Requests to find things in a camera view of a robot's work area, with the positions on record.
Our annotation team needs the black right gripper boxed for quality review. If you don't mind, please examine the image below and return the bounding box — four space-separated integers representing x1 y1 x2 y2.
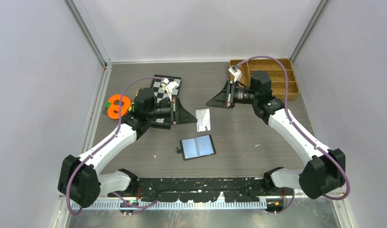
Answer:
206 81 258 109

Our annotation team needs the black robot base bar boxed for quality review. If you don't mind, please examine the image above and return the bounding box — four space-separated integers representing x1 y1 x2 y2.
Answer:
107 177 295 204

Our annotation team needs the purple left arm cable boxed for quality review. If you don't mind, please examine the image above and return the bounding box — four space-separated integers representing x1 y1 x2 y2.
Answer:
65 76 167 217

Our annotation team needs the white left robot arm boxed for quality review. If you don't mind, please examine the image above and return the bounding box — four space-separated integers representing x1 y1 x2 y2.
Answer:
58 87 197 208

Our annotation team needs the orange curved toy track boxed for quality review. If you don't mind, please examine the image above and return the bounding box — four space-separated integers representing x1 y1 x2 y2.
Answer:
106 94 132 119

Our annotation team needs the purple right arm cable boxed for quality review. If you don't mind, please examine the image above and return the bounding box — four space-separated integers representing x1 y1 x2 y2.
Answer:
236 56 351 216

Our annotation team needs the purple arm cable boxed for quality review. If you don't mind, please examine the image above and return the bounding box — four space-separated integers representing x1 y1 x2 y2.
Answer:
65 76 167 217
236 56 351 216

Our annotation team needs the black leather card holder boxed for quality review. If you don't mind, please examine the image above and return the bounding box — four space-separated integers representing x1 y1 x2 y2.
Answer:
176 134 216 161

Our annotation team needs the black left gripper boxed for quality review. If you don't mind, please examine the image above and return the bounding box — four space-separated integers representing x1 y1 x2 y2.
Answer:
146 96 197 124

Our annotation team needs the white credit card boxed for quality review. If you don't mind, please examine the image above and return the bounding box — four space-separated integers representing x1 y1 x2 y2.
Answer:
195 109 211 132

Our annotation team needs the woven wicker tray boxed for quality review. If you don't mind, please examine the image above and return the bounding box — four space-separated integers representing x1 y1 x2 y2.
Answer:
239 58 300 101

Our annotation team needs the black and silver chessboard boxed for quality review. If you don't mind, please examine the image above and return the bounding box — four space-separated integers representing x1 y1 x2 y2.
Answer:
150 75 182 130

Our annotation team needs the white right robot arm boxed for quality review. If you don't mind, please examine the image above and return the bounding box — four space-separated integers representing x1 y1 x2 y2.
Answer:
206 71 348 199

